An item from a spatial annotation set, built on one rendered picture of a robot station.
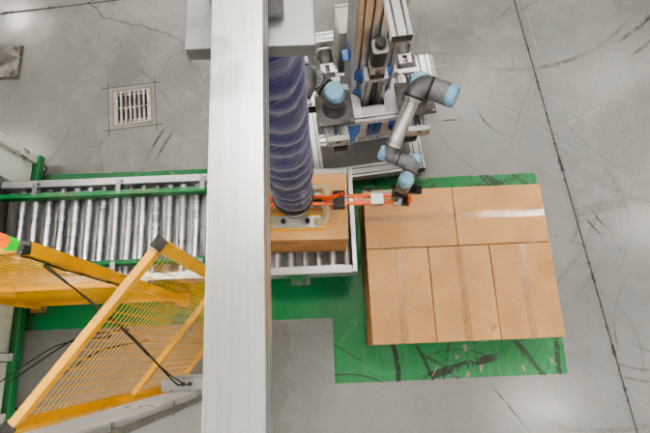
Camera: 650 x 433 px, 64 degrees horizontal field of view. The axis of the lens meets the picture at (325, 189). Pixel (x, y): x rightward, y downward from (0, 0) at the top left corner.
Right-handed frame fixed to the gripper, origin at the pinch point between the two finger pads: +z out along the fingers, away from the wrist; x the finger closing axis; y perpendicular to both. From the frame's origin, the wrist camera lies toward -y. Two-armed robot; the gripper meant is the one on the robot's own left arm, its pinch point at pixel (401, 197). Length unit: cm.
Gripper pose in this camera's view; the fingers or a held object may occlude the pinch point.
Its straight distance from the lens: 298.6
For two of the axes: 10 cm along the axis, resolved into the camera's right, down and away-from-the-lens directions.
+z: 0.1, 2.9, 9.6
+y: -10.0, 0.2, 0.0
